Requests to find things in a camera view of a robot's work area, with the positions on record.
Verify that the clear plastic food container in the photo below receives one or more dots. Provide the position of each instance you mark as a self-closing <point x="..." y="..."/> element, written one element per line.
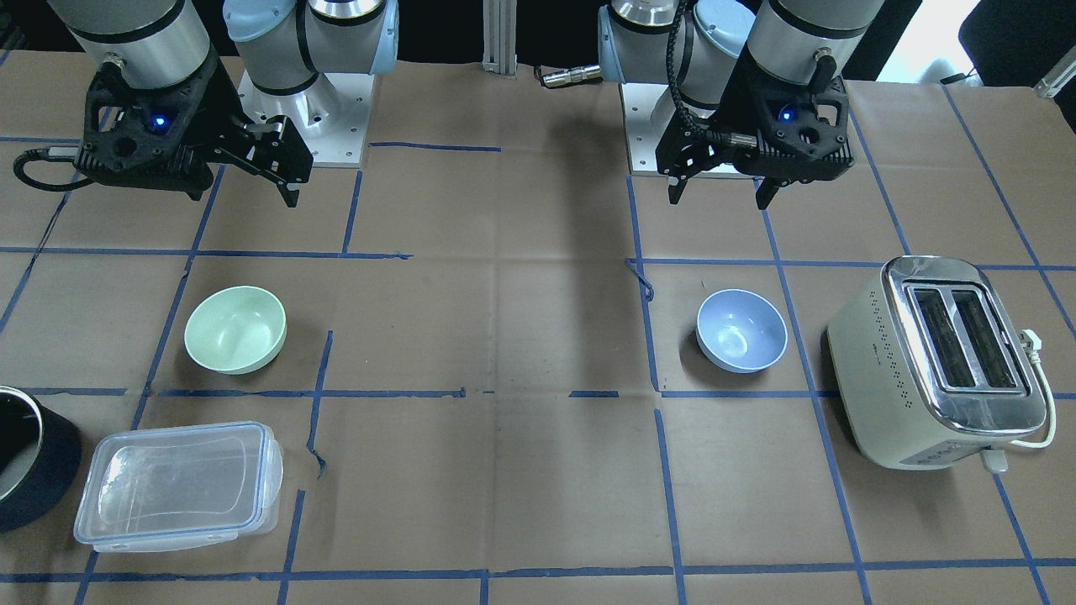
<point x="164" y="490"/>

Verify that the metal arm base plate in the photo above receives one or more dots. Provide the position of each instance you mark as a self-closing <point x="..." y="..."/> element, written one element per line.
<point x="332" y="115"/>
<point x="646" y="109"/>

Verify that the cream chrome toaster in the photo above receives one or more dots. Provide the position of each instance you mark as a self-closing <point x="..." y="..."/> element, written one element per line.
<point x="930" y="369"/>

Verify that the blue bowl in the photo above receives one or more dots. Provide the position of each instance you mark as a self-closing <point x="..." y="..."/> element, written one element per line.
<point x="740" y="331"/>

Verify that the green bowl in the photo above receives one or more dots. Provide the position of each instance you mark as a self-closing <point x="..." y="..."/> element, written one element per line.
<point x="236" y="331"/>

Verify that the dark blue pot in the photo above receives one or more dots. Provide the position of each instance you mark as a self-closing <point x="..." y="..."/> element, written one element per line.
<point x="40" y="455"/>

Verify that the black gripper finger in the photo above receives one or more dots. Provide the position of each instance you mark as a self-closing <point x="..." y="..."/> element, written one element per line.
<point x="767" y="189"/>
<point x="677" y="178"/>

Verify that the black gripper body image-right front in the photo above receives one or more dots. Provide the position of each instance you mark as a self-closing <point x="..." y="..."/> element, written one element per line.
<point x="743" y="99"/>

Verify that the bowl gripper black finger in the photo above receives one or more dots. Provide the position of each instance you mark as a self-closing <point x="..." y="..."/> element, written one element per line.
<point x="287" y="167"/>
<point x="263" y="134"/>

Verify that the aluminium frame post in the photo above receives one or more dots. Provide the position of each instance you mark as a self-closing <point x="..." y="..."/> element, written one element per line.
<point x="499" y="37"/>

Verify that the silver cable connector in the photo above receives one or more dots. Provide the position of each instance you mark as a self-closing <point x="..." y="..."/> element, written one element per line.
<point x="569" y="77"/>

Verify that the black gripper body image-left front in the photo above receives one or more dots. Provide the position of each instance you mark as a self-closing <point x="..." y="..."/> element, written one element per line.
<point x="213" y="111"/>

